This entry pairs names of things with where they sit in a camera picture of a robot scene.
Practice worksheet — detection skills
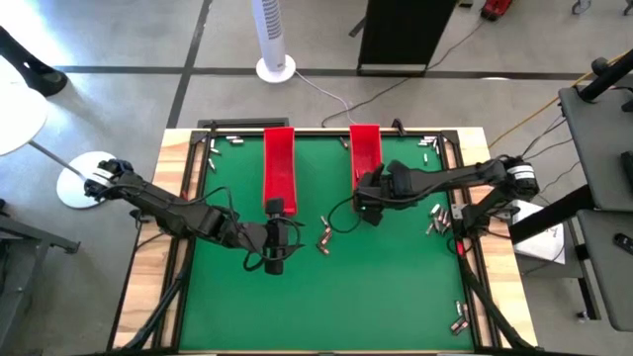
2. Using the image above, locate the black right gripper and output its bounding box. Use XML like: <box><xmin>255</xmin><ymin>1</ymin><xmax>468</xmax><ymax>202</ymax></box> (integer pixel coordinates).
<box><xmin>354</xmin><ymin>161</ymin><xmax>411</xmax><ymax>227</ymax></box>

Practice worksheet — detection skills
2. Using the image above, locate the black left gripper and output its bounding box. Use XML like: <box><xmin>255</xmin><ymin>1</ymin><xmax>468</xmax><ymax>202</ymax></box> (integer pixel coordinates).
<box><xmin>261</xmin><ymin>197</ymin><xmax>307</xmax><ymax>276</ymax></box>

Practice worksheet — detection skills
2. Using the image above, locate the red plastic bin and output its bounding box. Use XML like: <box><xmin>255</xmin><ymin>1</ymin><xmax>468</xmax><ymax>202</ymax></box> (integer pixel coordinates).
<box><xmin>349</xmin><ymin>123</ymin><xmax>384</xmax><ymax>213</ymax></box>
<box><xmin>262</xmin><ymin>127</ymin><xmax>299</xmax><ymax>218</ymax></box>

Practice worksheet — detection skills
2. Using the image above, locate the green table mat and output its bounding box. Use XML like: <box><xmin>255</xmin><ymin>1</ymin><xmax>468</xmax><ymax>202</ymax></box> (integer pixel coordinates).
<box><xmin>178</xmin><ymin>132</ymin><xmax>477</xmax><ymax>353</ymax></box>

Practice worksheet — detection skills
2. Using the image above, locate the black divider panel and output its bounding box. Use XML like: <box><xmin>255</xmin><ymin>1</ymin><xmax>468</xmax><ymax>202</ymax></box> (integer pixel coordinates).
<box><xmin>348</xmin><ymin>0</ymin><xmax>460</xmax><ymax>78</ymax></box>

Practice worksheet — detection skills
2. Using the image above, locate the white paper sheet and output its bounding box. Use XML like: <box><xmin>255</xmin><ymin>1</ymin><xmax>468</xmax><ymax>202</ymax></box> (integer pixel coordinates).
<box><xmin>511</xmin><ymin>200</ymin><xmax>567</xmax><ymax>266</ymax></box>

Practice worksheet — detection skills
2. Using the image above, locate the black table beam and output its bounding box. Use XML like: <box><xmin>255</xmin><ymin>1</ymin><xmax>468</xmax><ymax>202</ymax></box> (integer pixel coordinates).
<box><xmin>508</xmin><ymin>185</ymin><xmax>594</xmax><ymax>246</ymax></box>

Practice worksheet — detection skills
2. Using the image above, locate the white tower fan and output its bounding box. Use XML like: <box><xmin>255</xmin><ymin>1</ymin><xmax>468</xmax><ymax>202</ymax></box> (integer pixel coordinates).
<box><xmin>250</xmin><ymin>0</ymin><xmax>298</xmax><ymax>84</ymax></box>

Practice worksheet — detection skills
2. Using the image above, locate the red black device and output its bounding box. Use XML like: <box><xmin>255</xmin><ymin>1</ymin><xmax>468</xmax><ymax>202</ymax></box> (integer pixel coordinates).
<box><xmin>480</xmin><ymin>0</ymin><xmax>514</xmax><ymax>22</ymax></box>

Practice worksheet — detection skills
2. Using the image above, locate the grey side table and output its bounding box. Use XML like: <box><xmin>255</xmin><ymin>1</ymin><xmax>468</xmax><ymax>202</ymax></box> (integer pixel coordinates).
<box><xmin>558</xmin><ymin>73</ymin><xmax>633</xmax><ymax>332</ymax></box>

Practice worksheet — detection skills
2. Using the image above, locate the black flat device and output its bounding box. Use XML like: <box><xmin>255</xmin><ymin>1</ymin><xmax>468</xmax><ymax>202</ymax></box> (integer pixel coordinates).
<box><xmin>620</xmin><ymin>150</ymin><xmax>633</xmax><ymax>188</ymax></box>

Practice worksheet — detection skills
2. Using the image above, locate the black knobbed pole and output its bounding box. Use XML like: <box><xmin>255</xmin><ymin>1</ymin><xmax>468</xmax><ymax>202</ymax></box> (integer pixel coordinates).
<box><xmin>578</xmin><ymin>48</ymin><xmax>633</xmax><ymax>104</ymax></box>

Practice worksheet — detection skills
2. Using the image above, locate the grey metal cart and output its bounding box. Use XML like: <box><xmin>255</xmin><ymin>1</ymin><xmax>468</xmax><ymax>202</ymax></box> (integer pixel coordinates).
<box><xmin>0</xmin><ymin>197</ymin><xmax>81</xmax><ymax>356</ymax></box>

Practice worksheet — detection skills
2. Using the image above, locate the black chair leg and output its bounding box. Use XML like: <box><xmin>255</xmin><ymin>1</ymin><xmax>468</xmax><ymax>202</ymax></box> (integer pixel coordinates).
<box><xmin>0</xmin><ymin>24</ymin><xmax>69</xmax><ymax>98</ymax></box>

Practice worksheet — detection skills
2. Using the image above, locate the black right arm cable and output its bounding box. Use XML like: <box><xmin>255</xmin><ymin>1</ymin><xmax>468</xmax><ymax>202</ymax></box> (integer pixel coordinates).
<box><xmin>327</xmin><ymin>197</ymin><xmax>366</xmax><ymax>234</ymax></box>

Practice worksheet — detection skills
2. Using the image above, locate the black floor cable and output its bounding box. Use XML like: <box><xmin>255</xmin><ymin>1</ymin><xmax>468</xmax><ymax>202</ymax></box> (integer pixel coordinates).
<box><xmin>320</xmin><ymin>19</ymin><xmax>489</xmax><ymax>129</ymax></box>

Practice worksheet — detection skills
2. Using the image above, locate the white fan cord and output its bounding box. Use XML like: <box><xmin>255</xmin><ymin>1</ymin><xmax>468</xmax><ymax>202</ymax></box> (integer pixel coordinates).
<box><xmin>295</xmin><ymin>70</ymin><xmax>358</xmax><ymax>126</ymax></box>

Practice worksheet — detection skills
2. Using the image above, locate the black frame strut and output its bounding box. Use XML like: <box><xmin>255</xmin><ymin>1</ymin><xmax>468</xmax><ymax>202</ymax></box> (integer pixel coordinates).
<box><xmin>118</xmin><ymin>254</ymin><xmax>192</xmax><ymax>353</ymax></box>
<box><xmin>460</xmin><ymin>256</ymin><xmax>534</xmax><ymax>353</ymax></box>

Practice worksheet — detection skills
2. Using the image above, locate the yellow floor cable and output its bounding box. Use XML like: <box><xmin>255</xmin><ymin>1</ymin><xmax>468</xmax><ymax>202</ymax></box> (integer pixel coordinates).
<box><xmin>489</xmin><ymin>48</ymin><xmax>633</xmax><ymax>149</ymax></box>

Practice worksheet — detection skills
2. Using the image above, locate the white round pedestal table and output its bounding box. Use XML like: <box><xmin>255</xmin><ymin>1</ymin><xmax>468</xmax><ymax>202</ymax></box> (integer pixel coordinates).
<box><xmin>0</xmin><ymin>81</ymin><xmax>118</xmax><ymax>210</ymax></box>

